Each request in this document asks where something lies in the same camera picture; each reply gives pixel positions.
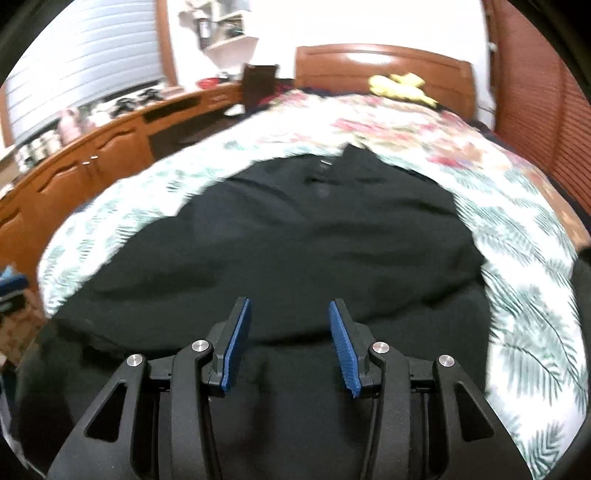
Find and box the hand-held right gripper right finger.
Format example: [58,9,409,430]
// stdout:
[327,300,539,480]

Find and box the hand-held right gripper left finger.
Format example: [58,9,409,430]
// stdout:
[46,296,252,480]

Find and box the black buttoned coat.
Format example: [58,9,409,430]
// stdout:
[9,143,495,480]

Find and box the leaf-print bedsheet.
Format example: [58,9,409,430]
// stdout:
[37,152,587,480]

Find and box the wooden desk cabinet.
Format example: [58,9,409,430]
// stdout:
[0,83,245,273]

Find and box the floral blanket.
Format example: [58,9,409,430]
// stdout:
[249,88,555,185]

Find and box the dark wooden chair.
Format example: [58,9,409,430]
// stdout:
[226,64,280,118]

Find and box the row of white bottles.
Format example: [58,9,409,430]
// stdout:
[14,131,63,169]

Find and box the yellow plush toy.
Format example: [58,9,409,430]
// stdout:
[368,73,439,107]

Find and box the wooden bed headboard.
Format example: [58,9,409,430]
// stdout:
[294,44,478,123]

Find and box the wooden slatted wardrobe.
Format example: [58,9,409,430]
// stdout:
[482,0,591,204]

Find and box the grey window blind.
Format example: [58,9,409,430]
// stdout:
[2,0,162,148]

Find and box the white wall shelf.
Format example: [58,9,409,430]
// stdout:
[178,0,259,51]

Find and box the wooden window frame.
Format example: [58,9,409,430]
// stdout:
[154,0,183,88]

